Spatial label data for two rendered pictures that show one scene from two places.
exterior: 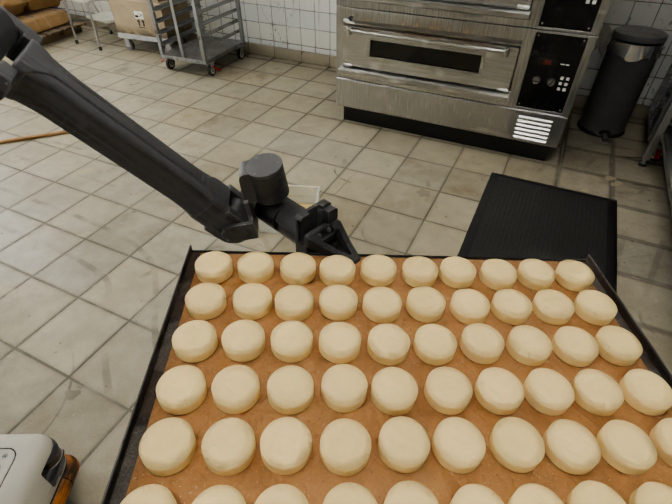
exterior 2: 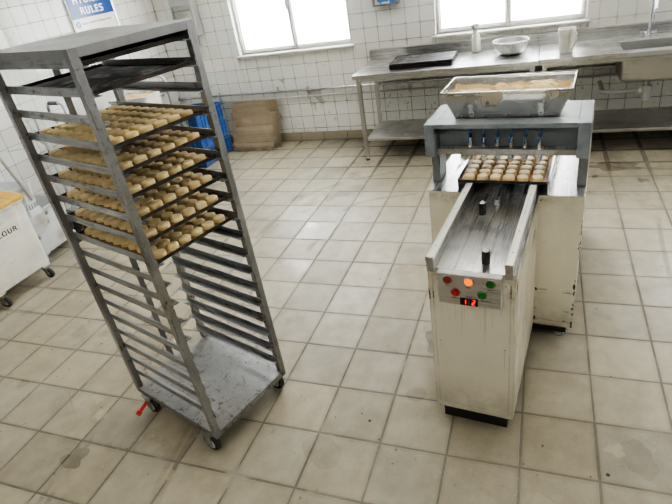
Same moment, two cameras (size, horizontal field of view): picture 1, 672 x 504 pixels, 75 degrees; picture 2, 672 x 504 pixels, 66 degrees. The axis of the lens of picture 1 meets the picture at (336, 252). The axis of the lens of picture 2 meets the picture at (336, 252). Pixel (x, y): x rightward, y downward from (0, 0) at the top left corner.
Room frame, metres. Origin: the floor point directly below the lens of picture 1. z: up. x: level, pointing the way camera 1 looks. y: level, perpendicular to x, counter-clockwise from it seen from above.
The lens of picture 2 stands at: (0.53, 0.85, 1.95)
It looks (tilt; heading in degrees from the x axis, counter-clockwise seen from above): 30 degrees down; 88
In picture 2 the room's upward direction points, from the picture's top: 10 degrees counter-clockwise
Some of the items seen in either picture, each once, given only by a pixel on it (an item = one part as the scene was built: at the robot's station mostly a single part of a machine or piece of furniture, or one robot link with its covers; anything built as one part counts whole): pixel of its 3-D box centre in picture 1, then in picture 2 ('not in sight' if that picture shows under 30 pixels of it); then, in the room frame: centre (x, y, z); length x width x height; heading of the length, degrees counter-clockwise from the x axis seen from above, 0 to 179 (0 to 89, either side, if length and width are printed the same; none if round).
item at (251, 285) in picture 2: not in sight; (209, 271); (-0.03, 3.10, 0.69); 0.64 x 0.03 x 0.03; 136
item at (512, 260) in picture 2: not in sight; (540, 165); (1.69, 3.21, 0.87); 2.01 x 0.03 x 0.07; 59
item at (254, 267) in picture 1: (255, 267); not in sight; (0.44, 0.11, 1.01); 0.05 x 0.05 x 0.02
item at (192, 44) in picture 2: not in sight; (243, 229); (0.21, 2.91, 0.97); 0.03 x 0.03 x 1.70; 46
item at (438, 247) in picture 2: not in sight; (481, 164); (1.44, 3.36, 0.87); 2.01 x 0.03 x 0.07; 59
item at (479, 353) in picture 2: not in sight; (488, 301); (1.24, 2.76, 0.45); 0.70 x 0.34 x 0.90; 59
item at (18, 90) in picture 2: not in sight; (48, 90); (-0.30, 2.82, 1.68); 0.64 x 0.03 x 0.03; 136
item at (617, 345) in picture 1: (617, 345); not in sight; (0.33, -0.35, 0.98); 0.05 x 0.05 x 0.02
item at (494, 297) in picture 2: not in sight; (469, 288); (1.05, 2.45, 0.77); 0.24 x 0.04 x 0.14; 149
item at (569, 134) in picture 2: not in sight; (507, 147); (1.51, 3.19, 1.01); 0.72 x 0.33 x 0.34; 149
